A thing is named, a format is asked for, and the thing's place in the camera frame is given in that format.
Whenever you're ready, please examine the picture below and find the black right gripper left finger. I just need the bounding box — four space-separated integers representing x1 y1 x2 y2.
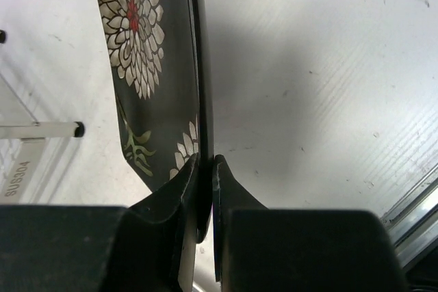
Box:
130 155 199 291

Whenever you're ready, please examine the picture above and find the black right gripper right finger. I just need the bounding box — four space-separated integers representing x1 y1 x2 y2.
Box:
212 155 266 291

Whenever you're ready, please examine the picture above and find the black floral plate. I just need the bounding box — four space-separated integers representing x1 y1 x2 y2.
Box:
97 0 214 242

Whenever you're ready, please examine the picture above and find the stainless steel dish rack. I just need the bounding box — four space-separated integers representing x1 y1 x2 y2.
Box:
1 30 86 204

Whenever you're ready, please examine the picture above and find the aluminium table edge rail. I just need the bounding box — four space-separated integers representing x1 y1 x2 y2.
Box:
381 166 437 271

